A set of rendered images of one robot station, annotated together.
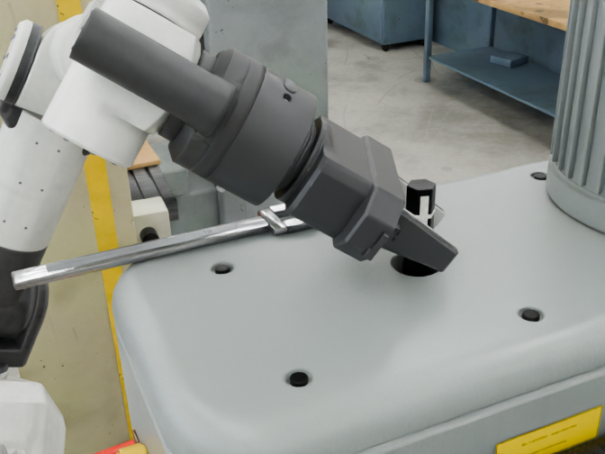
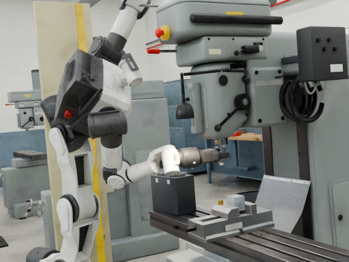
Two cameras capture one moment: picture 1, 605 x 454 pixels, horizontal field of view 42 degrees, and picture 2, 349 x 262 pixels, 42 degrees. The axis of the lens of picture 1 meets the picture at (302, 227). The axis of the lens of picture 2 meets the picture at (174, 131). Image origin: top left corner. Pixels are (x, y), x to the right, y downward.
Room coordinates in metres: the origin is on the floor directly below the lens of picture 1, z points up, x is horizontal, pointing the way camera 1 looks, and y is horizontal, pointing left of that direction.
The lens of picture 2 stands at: (-1.42, 0.31, 1.46)
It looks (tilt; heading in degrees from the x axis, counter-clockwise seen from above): 3 degrees down; 354
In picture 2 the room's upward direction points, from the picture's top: 5 degrees counter-clockwise
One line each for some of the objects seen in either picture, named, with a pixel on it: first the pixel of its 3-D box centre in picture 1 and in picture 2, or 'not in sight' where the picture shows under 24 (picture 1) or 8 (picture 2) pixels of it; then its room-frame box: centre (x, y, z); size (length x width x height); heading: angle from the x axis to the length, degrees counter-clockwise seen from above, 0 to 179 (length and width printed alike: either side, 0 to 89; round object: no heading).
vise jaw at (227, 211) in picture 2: not in sight; (225, 210); (0.42, -0.07, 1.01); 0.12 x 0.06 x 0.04; 21
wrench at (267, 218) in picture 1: (171, 244); (164, 6); (0.55, 0.10, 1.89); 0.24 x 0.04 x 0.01; 113
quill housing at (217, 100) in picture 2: not in sight; (217, 100); (0.52, -0.09, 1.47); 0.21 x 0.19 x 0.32; 23
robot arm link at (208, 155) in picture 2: not in sight; (200, 157); (0.50, 0.00, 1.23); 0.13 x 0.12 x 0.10; 8
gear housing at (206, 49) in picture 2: not in sight; (221, 51); (0.53, -0.13, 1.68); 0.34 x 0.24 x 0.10; 113
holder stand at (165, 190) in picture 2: not in sight; (172, 191); (0.92, 0.10, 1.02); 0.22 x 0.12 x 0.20; 32
